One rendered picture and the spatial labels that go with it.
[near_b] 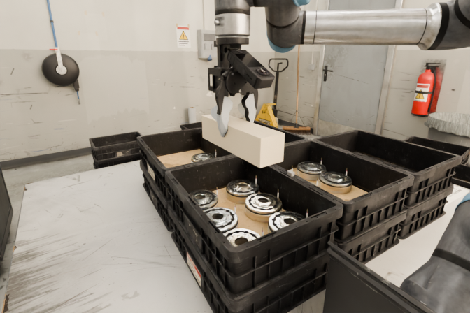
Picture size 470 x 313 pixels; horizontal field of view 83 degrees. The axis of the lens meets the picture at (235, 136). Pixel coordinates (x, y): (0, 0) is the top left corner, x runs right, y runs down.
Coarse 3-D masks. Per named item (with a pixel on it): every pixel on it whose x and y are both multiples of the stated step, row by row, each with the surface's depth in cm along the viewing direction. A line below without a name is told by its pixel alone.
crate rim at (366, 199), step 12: (288, 144) 101; (300, 144) 102; (324, 144) 101; (360, 156) 88; (300, 180) 71; (408, 180) 72; (324, 192) 65; (372, 192) 65; (384, 192) 66; (396, 192) 70; (348, 204) 60; (360, 204) 62
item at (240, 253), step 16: (224, 160) 86; (288, 176) 74; (176, 192) 68; (320, 192) 65; (192, 208) 59; (336, 208) 58; (208, 224) 53; (304, 224) 53; (320, 224) 56; (224, 240) 48; (256, 240) 48; (272, 240) 49; (288, 240) 51; (224, 256) 47; (240, 256) 46
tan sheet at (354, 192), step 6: (294, 168) 103; (306, 180) 93; (318, 180) 93; (354, 186) 89; (348, 192) 85; (354, 192) 85; (360, 192) 85; (366, 192) 85; (342, 198) 82; (348, 198) 82
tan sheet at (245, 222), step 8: (216, 192) 85; (224, 192) 85; (224, 200) 81; (232, 208) 76; (240, 208) 76; (240, 216) 73; (240, 224) 69; (248, 224) 69; (256, 224) 69; (264, 224) 69; (256, 232) 66; (264, 232) 66
